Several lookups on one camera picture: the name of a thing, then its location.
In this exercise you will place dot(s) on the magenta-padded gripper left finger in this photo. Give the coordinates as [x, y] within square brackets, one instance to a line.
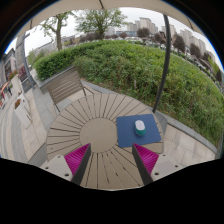
[77, 159]

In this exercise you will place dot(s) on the distant high-rise buildings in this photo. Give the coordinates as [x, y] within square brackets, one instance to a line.
[145, 23]

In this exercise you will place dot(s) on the beige parasol with dark pole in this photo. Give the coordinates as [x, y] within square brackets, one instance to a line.
[164, 66]

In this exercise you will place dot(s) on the tree with bare trunk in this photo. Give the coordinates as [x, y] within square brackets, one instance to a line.
[59, 40]

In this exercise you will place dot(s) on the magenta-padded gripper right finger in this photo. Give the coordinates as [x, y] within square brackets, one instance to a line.
[146, 159]

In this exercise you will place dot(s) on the blue mouse pad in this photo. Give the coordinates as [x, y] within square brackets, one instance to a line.
[126, 131]

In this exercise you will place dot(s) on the green hedge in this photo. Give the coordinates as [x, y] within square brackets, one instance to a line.
[126, 66]

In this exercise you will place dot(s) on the white and teal computer mouse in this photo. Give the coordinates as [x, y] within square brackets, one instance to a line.
[140, 127]

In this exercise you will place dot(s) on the round leafy tree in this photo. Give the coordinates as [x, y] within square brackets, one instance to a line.
[100, 20]

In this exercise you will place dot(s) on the beige slatted outdoor chair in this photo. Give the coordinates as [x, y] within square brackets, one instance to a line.
[66, 86]

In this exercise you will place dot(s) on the tall grey sign pillar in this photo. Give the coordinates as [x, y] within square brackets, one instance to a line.
[21, 60]

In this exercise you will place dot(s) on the white planter box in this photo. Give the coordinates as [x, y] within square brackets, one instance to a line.
[15, 85]
[22, 115]

